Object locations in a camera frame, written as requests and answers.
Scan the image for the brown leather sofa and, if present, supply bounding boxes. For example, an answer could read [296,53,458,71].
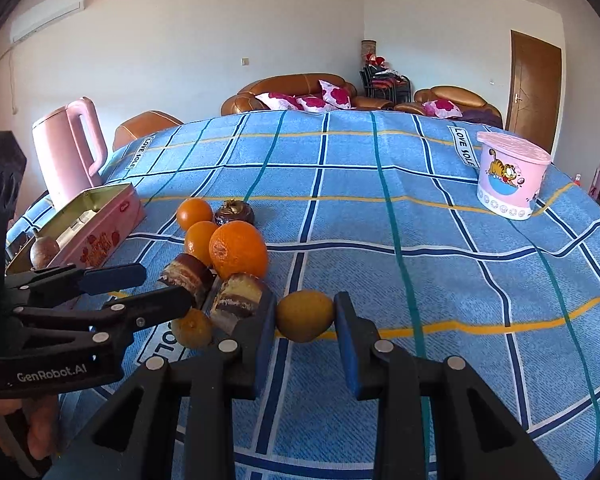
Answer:
[221,73,396,117]

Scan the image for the pink cartoon cat bucket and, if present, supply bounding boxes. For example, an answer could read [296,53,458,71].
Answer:
[476,131,553,221]

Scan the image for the layered chocolate cake slice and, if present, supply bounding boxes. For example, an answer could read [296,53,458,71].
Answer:
[209,272,275,335]
[158,253,216,306]

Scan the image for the stacked dark chairs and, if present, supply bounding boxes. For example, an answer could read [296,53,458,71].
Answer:
[359,65,412,106]

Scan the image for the white plastic packet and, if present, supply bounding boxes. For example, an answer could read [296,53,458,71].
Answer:
[40,208,98,251]

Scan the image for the greenish tangerine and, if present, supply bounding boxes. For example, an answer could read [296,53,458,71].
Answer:
[171,307,214,349]

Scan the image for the yellow-green kiwi fruit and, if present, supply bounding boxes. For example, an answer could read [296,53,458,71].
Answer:
[276,290,336,343]

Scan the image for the person's left hand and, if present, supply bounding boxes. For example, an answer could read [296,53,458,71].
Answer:
[0,391,63,478]

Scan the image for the blue plaid blanket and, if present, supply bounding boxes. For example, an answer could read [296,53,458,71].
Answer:
[5,110,600,480]

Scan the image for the dark brown round fruit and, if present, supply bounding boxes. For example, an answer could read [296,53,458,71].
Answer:
[214,200,256,227]

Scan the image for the brown leather armchair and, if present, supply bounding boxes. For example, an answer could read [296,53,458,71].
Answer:
[395,86,503,128]

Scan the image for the white pink floral pillow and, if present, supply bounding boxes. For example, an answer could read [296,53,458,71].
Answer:
[255,92,306,112]
[296,94,331,112]
[423,99,463,119]
[319,79,353,110]

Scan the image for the small orange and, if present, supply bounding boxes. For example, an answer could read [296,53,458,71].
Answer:
[184,221,220,267]
[176,198,214,232]

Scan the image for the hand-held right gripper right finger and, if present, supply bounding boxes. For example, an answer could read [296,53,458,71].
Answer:
[333,291,563,480]

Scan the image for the purple cloth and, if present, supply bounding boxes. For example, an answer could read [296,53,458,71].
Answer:
[462,109,503,128]

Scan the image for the pink tin box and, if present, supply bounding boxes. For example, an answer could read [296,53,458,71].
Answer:
[5,182,147,276]

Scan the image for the white air conditioner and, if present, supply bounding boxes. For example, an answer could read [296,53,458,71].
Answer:
[10,0,87,43]

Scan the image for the air conditioner hose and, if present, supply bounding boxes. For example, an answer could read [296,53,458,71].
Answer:
[9,44,20,113]

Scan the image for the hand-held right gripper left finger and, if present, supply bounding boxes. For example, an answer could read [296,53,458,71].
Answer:
[42,290,279,480]

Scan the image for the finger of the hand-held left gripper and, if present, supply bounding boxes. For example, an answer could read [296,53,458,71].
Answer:
[11,286,194,361]
[4,262,148,311]

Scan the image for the large orange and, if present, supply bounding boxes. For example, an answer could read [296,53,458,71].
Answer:
[209,221,269,281]

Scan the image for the pink electric kettle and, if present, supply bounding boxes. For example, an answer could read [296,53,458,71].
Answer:
[32,96,109,211]

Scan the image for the brown wooden door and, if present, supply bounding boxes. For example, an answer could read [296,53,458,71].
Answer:
[505,30,563,156]

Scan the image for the brown passion fruit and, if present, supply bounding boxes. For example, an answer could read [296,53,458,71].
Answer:
[29,234,61,270]

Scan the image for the brown leather ottoman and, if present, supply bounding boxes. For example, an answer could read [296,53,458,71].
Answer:
[112,109,184,152]

